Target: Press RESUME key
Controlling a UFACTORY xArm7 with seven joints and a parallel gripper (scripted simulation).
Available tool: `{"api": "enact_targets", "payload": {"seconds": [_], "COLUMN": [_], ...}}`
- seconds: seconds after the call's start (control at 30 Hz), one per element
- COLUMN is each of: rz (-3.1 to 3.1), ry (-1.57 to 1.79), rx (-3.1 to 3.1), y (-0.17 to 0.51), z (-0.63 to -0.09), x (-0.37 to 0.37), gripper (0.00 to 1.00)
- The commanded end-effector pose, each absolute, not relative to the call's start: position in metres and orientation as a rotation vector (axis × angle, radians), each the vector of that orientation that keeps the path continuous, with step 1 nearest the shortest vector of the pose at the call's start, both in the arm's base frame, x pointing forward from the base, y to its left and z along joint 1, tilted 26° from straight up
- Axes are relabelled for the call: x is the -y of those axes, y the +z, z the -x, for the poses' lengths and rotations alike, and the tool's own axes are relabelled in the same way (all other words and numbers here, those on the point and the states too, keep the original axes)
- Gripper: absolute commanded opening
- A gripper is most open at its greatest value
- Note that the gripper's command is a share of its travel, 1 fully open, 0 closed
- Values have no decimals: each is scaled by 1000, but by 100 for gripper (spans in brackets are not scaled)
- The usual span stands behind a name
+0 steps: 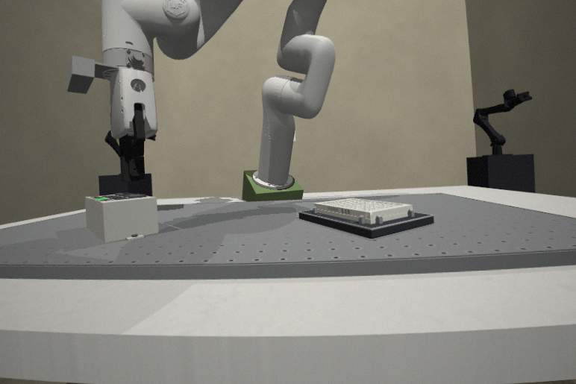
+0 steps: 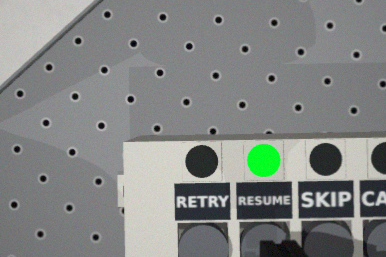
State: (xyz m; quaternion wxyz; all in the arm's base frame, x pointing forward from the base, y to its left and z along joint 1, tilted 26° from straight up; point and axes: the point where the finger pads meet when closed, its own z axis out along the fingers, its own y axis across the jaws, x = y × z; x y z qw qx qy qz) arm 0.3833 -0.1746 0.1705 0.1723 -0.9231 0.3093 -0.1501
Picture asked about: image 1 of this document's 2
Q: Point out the white operator panel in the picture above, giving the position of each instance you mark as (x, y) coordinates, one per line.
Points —
(120, 216)

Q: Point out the white microplate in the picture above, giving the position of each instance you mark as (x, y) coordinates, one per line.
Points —
(352, 208)

